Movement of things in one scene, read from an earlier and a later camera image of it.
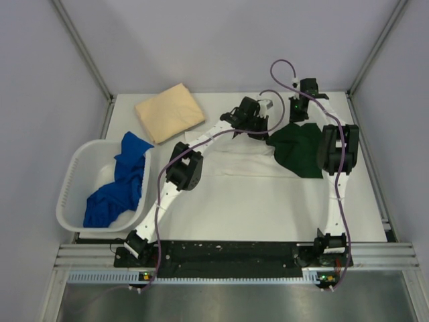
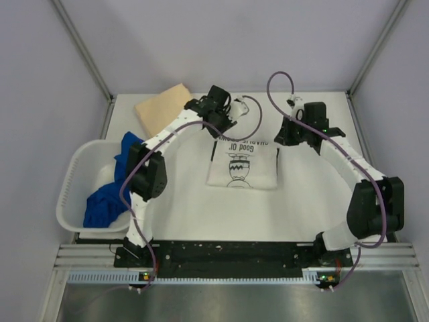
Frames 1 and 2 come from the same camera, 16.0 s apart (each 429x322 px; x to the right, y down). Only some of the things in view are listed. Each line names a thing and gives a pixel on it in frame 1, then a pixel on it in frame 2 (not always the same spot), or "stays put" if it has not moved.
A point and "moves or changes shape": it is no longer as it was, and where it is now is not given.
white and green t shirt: [291, 151] moves or changes shape
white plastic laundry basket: [90, 165] stays put
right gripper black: [292, 117] → [283, 137]
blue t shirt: [124, 194] stays put
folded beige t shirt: [169, 113] stays put
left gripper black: [263, 121] → [229, 123]
